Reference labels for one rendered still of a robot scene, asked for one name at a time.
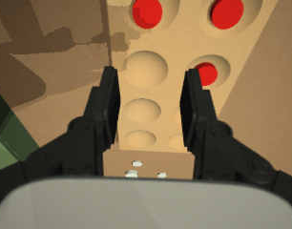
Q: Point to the pale grey disc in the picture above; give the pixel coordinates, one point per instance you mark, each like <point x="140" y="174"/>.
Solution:
<point x="131" y="173"/>

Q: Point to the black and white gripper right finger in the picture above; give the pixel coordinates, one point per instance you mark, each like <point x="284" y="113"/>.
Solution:
<point x="223" y="157"/>

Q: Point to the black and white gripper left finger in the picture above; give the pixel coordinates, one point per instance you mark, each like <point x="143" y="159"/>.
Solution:
<point x="81" y="148"/>

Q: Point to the tan tray with round pockets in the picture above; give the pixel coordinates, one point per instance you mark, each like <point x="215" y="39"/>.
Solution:
<point x="151" y="65"/>

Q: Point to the red disc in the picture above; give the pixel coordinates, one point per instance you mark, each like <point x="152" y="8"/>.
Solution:
<point x="208" y="73"/>
<point x="225" y="14"/>
<point x="147" y="13"/>

